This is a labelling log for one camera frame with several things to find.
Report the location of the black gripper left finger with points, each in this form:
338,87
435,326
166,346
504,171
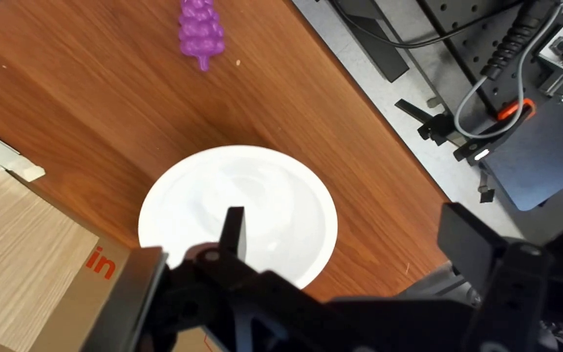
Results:
236,242

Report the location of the black perforated breadboard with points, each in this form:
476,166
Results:
465,33

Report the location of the white plastic bowl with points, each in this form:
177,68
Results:
275,197

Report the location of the black clamp orange tip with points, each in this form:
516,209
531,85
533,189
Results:
439,125

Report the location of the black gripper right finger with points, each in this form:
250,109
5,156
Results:
484,256

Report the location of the black table leg frame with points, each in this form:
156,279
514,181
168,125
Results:
377,40

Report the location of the brown cardboard box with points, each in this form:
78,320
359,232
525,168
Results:
21,261

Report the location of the purple toy grape bunch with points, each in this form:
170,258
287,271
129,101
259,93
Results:
201,33

